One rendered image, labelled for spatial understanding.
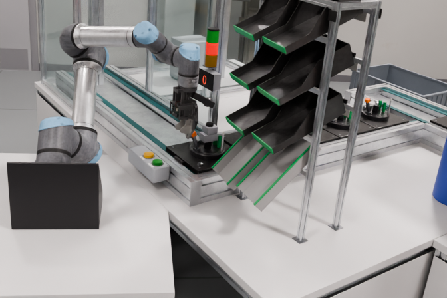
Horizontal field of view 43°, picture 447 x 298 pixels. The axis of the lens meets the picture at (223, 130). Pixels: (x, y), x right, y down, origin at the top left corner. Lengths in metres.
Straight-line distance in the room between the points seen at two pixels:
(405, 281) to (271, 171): 0.62
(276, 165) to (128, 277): 0.61
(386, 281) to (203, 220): 0.65
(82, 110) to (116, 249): 0.60
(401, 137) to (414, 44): 4.20
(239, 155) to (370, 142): 0.82
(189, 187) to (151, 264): 0.39
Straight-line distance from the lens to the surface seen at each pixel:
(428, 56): 7.10
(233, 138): 2.39
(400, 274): 2.11
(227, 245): 1.90
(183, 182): 2.10
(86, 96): 2.22
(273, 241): 1.94
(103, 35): 2.11
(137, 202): 2.11
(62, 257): 1.84
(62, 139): 2.02
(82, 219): 1.94
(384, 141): 2.74
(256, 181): 1.93
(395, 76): 4.40
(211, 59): 2.32
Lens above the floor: 1.93
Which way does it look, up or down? 23 degrees down
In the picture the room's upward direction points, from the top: 5 degrees clockwise
